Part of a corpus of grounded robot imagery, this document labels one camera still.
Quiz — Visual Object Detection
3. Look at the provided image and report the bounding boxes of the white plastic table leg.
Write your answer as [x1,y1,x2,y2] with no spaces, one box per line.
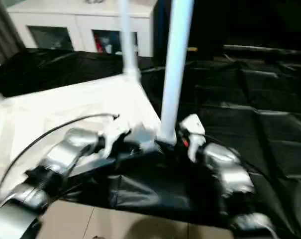
[119,0,141,80]
[157,0,196,147]

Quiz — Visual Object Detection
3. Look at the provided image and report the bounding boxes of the white plastic table top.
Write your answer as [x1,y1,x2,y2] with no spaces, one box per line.
[0,73,163,200]

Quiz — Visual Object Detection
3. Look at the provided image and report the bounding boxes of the black mat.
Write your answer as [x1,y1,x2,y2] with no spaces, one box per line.
[0,47,301,235]

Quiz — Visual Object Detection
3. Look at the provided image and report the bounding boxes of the red bottle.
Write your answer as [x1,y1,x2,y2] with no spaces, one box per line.
[95,32,105,52]

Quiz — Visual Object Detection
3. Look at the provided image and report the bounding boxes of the black cabinet with gold label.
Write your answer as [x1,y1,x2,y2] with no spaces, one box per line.
[152,0,227,63]

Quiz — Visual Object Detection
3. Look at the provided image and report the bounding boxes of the dark metal bar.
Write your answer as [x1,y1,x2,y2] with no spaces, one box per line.
[223,44,301,55]

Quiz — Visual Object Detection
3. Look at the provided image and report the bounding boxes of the white sideboard cabinet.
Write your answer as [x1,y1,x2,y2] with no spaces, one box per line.
[7,0,156,57]

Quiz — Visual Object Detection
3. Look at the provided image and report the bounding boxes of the grey brown curtain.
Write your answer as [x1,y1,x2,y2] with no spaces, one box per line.
[0,0,26,73]

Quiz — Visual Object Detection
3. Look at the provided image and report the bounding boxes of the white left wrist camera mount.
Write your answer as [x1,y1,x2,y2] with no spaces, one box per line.
[98,119,132,159]

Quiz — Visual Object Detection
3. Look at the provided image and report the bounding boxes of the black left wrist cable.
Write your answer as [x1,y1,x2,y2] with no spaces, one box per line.
[0,113,120,205]

